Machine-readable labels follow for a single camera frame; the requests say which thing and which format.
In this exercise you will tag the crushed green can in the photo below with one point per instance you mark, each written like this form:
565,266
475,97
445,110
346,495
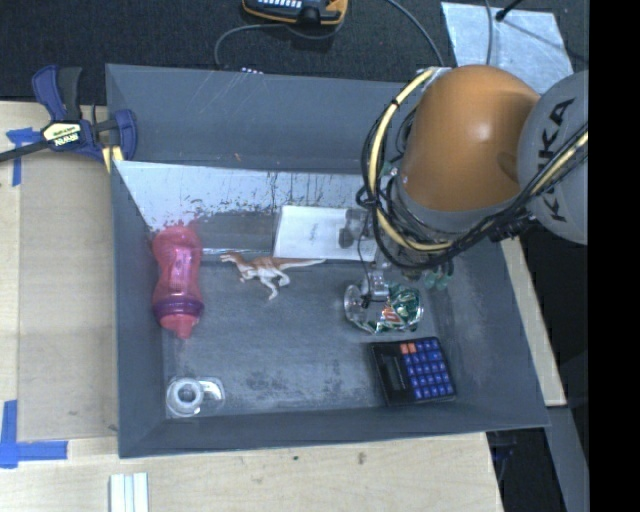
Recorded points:
402,310

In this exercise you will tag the clear glass thing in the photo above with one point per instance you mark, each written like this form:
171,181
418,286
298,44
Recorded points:
355,306

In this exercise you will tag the white flat packet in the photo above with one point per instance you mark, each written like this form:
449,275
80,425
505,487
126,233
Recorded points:
310,232

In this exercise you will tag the black calculator with blue keys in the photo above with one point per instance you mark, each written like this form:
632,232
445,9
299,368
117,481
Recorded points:
415,372

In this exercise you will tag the grey metal bin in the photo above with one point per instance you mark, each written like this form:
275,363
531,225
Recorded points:
280,350

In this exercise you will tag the brown toy dinosaur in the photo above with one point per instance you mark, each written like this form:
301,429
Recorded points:
262,270

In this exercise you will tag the pink plastic bottle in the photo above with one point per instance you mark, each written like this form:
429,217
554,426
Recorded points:
177,280

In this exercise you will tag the clear tape dispenser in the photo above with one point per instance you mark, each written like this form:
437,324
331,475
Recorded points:
186,396

